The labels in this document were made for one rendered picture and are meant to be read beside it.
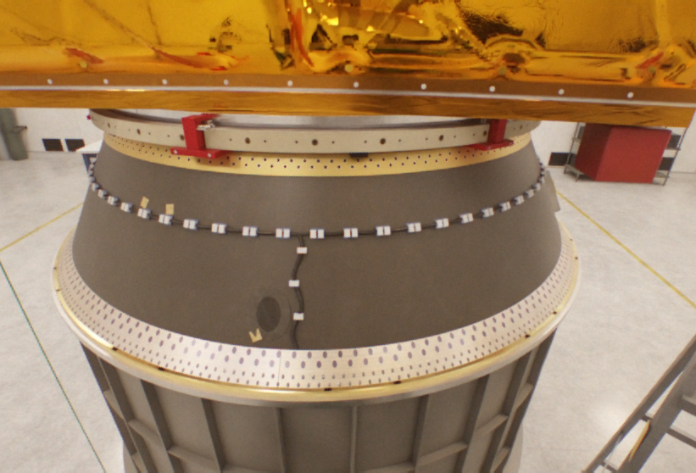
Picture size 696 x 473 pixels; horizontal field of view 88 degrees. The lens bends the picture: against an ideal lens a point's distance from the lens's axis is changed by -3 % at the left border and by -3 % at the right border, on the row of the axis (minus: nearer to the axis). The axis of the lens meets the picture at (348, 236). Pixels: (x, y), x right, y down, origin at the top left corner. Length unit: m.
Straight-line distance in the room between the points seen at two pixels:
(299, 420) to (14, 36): 1.15
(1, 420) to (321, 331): 2.36
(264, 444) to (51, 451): 1.68
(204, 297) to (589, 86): 1.03
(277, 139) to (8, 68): 0.73
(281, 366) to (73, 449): 1.83
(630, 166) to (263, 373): 1.05
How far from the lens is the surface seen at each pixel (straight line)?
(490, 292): 1.10
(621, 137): 1.14
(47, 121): 8.72
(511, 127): 1.15
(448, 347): 1.02
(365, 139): 0.88
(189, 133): 0.95
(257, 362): 0.96
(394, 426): 1.14
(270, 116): 0.92
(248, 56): 0.95
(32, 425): 2.88
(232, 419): 1.13
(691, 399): 1.15
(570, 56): 0.96
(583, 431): 2.67
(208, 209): 0.99
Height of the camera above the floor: 1.89
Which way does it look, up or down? 27 degrees down
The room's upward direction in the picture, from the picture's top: 1 degrees clockwise
